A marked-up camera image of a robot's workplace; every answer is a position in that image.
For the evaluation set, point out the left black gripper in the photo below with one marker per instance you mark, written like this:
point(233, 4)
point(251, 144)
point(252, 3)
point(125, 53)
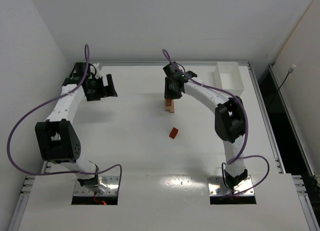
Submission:
point(103, 86)

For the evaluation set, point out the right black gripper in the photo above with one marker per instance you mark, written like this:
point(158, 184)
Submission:
point(172, 95)

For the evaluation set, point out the reddish arch wood block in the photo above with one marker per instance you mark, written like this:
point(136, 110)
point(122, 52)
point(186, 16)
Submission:
point(168, 101)

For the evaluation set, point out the light long wood block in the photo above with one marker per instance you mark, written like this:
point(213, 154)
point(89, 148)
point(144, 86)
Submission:
point(167, 108)
point(172, 107)

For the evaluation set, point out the dark red wedge block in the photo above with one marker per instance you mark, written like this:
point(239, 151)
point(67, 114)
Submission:
point(173, 133)

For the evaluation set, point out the white perforated plastic box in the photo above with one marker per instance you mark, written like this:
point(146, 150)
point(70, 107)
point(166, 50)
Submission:
point(227, 77)

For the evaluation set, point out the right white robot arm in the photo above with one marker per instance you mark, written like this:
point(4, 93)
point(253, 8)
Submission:
point(230, 122)

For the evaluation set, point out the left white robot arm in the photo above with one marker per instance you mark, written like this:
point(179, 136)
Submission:
point(57, 139)

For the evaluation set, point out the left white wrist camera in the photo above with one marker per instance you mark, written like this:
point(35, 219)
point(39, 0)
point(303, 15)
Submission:
point(96, 67)

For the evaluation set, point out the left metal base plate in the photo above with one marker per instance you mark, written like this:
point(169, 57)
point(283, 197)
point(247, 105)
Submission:
point(107, 187)

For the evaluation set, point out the metal base plate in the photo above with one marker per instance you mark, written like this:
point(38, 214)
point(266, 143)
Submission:
point(217, 188)
point(107, 187)

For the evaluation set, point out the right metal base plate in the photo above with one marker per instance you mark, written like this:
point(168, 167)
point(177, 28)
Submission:
point(217, 188)

